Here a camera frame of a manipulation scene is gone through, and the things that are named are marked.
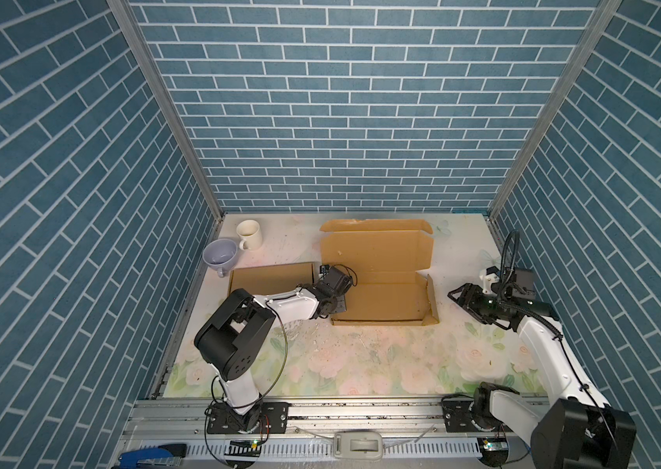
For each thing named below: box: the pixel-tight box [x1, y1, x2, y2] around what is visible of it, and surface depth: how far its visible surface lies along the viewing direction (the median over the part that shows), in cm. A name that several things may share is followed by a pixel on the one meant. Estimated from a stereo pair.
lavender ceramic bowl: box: [202, 238, 238, 279], surface depth 104 cm
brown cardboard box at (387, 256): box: [319, 218, 441, 327], surface depth 92 cm
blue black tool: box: [118, 443, 188, 469], surface depth 70 cm
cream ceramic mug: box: [235, 218, 264, 251], surface depth 105 cm
